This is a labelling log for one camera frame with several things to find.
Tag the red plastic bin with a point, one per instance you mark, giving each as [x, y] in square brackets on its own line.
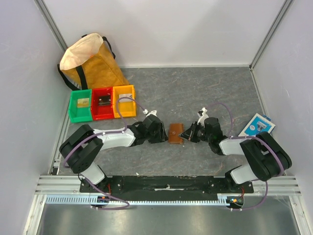
[101, 112]

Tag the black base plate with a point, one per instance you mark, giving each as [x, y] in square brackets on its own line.
[210, 184]

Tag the gold card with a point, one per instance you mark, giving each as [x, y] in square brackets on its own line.
[83, 103]

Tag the tan paper tote bag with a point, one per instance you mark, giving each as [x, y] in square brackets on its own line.
[90, 64]

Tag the black VIP card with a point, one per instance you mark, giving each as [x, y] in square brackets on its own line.
[104, 100]

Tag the aluminium corner post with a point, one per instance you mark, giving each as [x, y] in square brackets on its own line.
[270, 33]
[51, 23]

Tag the blue razor box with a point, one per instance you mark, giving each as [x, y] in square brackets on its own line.
[259, 123]

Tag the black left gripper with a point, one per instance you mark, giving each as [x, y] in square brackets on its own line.
[162, 136]

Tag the green plastic bin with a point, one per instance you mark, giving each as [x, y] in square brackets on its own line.
[77, 115]

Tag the silver VIP card in bin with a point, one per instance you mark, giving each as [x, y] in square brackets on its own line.
[125, 97]

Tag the aluminium corner post left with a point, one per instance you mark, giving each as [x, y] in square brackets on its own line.
[51, 23]

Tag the aluminium corner post right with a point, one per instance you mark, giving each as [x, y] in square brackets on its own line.
[270, 33]

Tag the yellow plastic bin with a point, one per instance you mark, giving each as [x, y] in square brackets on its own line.
[127, 109]

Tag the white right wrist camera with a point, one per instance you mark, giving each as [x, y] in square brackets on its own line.
[202, 114]

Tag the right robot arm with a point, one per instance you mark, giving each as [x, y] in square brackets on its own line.
[265, 157]

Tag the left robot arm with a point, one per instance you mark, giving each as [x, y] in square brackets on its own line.
[82, 147]

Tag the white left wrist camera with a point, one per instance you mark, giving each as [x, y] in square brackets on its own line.
[150, 114]

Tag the brown leather card holder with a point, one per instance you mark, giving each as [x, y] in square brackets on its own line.
[175, 129]

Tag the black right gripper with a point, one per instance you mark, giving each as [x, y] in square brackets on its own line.
[193, 132]

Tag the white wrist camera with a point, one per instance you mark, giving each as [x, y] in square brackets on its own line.
[150, 114]
[202, 114]

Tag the aluminium front rail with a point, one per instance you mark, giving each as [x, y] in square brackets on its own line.
[70, 184]

